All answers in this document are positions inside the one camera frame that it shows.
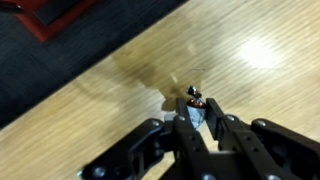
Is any small foil candy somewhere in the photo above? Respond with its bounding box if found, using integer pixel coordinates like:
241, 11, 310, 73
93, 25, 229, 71
185, 85, 208, 130

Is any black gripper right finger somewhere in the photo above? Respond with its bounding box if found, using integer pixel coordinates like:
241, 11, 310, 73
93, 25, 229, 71
205, 97, 320, 180

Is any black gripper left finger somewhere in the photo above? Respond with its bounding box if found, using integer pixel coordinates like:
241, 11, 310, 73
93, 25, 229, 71
80, 97, 215, 180

